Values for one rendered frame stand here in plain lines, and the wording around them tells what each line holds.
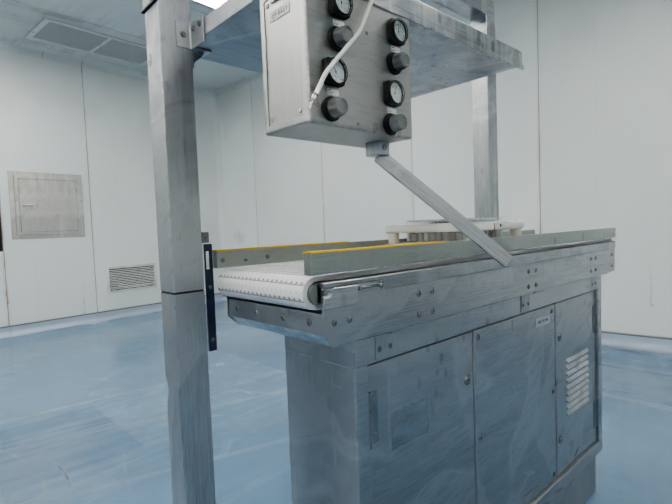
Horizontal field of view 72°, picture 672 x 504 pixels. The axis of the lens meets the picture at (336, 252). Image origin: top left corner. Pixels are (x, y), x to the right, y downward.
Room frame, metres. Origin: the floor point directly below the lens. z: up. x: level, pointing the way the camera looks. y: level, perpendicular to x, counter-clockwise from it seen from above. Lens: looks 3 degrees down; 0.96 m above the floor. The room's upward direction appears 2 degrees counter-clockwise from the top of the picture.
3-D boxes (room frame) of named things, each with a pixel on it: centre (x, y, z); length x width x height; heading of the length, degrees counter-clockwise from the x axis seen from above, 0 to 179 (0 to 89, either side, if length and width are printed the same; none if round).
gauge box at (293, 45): (0.73, -0.02, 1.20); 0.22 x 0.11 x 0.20; 133
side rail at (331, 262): (1.10, -0.44, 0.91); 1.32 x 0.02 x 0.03; 133
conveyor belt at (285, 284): (1.21, -0.36, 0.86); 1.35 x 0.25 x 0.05; 133
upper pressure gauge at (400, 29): (0.73, -0.11, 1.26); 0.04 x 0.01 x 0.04; 133
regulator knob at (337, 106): (0.63, -0.01, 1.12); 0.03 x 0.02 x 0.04; 133
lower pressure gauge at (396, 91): (0.72, -0.10, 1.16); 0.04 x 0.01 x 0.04; 133
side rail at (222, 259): (1.30, -0.26, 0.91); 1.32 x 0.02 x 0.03; 133
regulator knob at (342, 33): (0.64, -0.02, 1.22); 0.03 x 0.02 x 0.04; 133
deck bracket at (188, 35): (0.82, 0.24, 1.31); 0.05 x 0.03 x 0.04; 43
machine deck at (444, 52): (0.96, -0.07, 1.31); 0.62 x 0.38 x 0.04; 133
